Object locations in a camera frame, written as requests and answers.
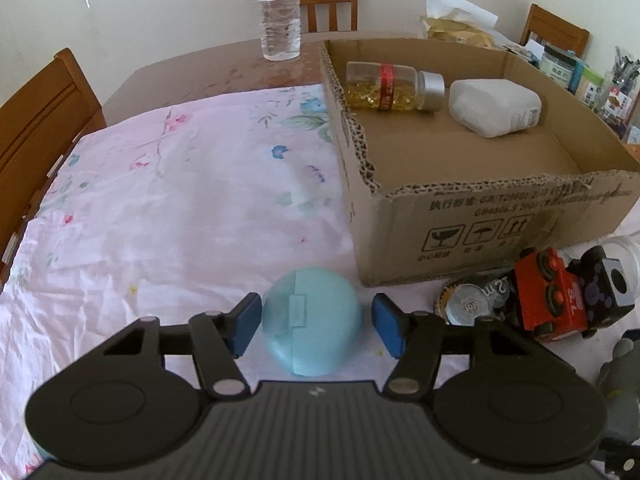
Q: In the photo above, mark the brown cardboard box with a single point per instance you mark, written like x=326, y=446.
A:
x=450, y=240

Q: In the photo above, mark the light teal round case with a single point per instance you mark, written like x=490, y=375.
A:
x=310, y=330

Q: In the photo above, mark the red wooden toy train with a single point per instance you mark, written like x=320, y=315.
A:
x=565, y=290

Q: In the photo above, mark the clear pen holder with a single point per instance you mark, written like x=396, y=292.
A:
x=625, y=70

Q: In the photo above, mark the yellow crinkled bag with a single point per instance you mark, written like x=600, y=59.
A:
x=460, y=32

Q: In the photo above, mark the white paper sheet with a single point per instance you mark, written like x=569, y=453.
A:
x=445, y=2

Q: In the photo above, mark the black spotted cube toy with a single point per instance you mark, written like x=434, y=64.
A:
x=595, y=290

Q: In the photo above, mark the clear plastic water bottle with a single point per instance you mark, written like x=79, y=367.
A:
x=280, y=20

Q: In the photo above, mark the clear bottle of yellow capsules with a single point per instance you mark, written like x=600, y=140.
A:
x=370, y=85

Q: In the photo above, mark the pink floral cloth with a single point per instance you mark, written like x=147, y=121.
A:
x=175, y=185

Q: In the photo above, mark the dark-lidded labelled jar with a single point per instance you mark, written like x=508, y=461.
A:
x=556, y=65

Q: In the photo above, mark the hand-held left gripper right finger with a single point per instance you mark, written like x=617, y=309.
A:
x=387, y=325

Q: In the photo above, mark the white plastic bottle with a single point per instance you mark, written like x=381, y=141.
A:
x=485, y=105

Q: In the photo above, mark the clear correction tape dispenser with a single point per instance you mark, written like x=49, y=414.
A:
x=467, y=302

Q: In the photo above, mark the grey plush toy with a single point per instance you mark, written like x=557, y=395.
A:
x=620, y=375

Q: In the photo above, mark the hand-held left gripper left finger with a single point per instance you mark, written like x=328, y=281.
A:
x=247, y=322

